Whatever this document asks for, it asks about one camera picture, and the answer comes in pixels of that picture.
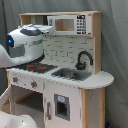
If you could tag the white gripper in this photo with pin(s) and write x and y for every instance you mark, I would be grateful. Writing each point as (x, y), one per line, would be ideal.
(46, 29)

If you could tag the white toy microwave door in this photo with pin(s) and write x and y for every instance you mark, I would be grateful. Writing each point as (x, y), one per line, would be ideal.
(70, 24)

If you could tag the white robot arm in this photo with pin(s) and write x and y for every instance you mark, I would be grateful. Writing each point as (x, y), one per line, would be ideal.
(30, 37)

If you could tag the wooden toy kitchen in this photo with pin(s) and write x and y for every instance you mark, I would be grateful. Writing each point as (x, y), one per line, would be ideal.
(62, 52)

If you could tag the black toy stovetop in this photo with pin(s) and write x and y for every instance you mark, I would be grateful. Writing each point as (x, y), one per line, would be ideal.
(36, 67)

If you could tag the black toy faucet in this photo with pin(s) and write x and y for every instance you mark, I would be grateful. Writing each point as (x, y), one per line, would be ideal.
(80, 65)

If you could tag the right stove knob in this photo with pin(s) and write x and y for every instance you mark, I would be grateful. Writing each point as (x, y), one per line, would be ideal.
(33, 84)

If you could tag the stove knob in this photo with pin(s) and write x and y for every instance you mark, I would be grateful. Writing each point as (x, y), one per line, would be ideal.
(15, 79)
(33, 84)

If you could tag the left stove knob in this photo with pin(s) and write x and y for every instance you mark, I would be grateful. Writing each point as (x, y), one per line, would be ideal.
(15, 79)

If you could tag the grey toy sink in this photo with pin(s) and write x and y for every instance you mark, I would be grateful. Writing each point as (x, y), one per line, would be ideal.
(72, 74)

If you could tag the white oven door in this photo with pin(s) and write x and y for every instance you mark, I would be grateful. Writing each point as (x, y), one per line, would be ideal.
(3, 98)

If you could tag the white cabinet door with dispenser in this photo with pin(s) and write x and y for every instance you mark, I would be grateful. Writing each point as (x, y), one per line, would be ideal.
(62, 106)

